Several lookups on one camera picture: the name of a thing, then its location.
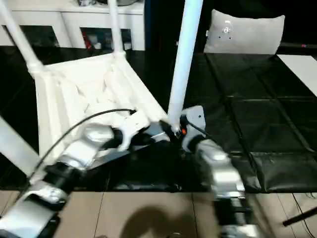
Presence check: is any white plastic table top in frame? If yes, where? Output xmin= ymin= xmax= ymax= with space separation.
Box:
xmin=27 ymin=52 xmax=174 ymax=172

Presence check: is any black mat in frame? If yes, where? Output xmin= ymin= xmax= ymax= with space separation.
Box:
xmin=0 ymin=44 xmax=317 ymax=193

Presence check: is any black cabinet blue edge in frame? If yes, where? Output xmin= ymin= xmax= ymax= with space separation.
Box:
xmin=143 ymin=0 xmax=213 ymax=53

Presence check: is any grey pillow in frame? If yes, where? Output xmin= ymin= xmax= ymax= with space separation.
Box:
xmin=204 ymin=9 xmax=286 ymax=55

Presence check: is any white flat board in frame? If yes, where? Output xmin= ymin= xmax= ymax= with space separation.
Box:
xmin=277 ymin=54 xmax=317 ymax=97

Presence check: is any white cabinet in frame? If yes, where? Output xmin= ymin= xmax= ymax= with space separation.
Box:
xmin=0 ymin=6 xmax=146 ymax=50

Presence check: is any black bar pink mark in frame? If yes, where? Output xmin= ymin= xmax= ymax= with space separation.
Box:
xmin=279 ymin=43 xmax=317 ymax=49

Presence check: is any black crumpled bag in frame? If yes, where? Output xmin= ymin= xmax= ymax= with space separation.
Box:
xmin=78 ymin=0 xmax=100 ymax=7

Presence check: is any black thin rod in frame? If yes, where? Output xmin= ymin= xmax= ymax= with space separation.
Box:
xmin=282 ymin=208 xmax=317 ymax=226

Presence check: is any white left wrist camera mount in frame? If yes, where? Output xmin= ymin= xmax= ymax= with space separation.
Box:
xmin=118 ymin=113 xmax=149 ymax=152

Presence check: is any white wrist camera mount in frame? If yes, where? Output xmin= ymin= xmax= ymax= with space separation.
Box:
xmin=118 ymin=113 xmax=149 ymax=152
xmin=183 ymin=106 xmax=206 ymax=149

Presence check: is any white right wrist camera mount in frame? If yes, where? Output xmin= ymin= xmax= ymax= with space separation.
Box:
xmin=183 ymin=106 xmax=206 ymax=149

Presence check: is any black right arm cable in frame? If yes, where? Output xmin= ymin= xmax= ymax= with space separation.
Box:
xmin=187 ymin=119 xmax=273 ymax=238

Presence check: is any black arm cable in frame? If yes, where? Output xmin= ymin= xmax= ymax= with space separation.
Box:
xmin=27 ymin=108 xmax=138 ymax=184
xmin=187 ymin=119 xmax=273 ymax=238

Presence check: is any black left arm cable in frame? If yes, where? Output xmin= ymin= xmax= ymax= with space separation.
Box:
xmin=27 ymin=108 xmax=138 ymax=184

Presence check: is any thin black floor cable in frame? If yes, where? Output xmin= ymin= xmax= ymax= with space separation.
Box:
xmin=291 ymin=192 xmax=313 ymax=238

